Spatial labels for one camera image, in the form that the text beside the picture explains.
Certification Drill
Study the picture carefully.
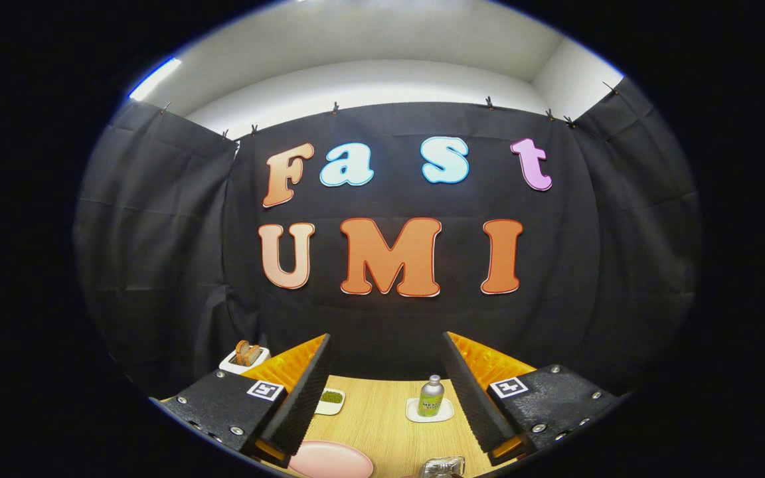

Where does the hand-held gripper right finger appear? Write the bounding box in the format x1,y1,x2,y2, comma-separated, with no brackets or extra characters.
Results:
442,331,628,467

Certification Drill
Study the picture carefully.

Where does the white toaster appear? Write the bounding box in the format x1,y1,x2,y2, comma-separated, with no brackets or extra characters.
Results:
219,345,271,374

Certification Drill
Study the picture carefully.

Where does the metal wire basket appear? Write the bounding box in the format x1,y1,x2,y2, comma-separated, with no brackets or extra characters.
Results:
419,455,466,478

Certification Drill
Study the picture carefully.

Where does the white square coaster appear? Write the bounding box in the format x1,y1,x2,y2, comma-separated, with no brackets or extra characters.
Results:
406,397,455,424

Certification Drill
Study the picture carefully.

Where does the green soda bottle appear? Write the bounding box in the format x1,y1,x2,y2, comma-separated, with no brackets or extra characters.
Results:
417,375,445,418

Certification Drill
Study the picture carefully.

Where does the black backdrop cloth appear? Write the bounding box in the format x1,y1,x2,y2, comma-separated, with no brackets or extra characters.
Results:
74,76,701,399

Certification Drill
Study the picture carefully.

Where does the white divided dish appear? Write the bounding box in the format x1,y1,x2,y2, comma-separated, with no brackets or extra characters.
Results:
315,388,346,416

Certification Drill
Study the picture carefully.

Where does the pink round plate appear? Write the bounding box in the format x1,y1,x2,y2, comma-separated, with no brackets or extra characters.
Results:
288,440,375,478

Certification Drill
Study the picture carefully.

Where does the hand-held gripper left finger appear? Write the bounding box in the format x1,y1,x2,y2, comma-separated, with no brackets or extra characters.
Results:
149,333,332,469

